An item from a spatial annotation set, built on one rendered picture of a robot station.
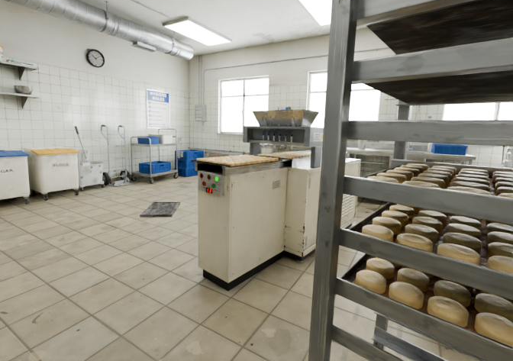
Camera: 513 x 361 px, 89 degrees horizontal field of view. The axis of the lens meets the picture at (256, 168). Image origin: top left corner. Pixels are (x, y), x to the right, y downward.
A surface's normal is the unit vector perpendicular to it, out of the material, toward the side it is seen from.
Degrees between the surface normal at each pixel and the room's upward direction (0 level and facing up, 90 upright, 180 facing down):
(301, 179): 90
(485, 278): 90
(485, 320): 0
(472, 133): 90
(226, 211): 90
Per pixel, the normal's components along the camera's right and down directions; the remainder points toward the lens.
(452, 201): -0.66, 0.09
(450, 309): 0.03, -0.99
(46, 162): 0.81, 0.13
